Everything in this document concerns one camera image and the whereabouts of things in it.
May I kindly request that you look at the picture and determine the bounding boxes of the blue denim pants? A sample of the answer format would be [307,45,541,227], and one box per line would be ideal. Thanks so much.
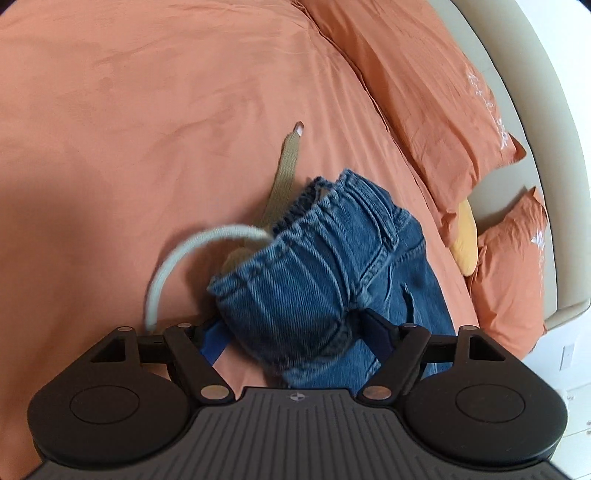
[206,168,458,389]

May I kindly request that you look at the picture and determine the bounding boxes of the yellow cushion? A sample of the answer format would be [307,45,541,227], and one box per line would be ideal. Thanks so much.
[449,198,479,278]

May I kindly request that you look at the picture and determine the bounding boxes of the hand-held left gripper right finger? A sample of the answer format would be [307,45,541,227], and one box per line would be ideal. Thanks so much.
[358,310,509,403]

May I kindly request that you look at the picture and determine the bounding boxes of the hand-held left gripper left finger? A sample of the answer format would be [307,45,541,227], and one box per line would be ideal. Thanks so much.
[85,320,233,403]

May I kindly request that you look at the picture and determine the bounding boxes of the beige webbing belt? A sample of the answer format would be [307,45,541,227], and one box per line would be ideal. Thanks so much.
[145,121,305,332]

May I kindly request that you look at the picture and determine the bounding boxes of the beige padded headboard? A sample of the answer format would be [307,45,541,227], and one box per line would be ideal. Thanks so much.
[450,0,591,325]

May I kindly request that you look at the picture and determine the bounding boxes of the orange pillow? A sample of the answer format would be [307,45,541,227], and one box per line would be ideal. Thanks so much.
[467,186,551,361]
[300,0,528,247]

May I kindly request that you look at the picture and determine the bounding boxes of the orange bed sheet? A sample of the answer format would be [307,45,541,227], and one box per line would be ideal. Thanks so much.
[0,0,483,467]

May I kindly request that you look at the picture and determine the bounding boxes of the white bedside cabinet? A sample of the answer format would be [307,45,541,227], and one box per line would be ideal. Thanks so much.
[553,382,591,480]

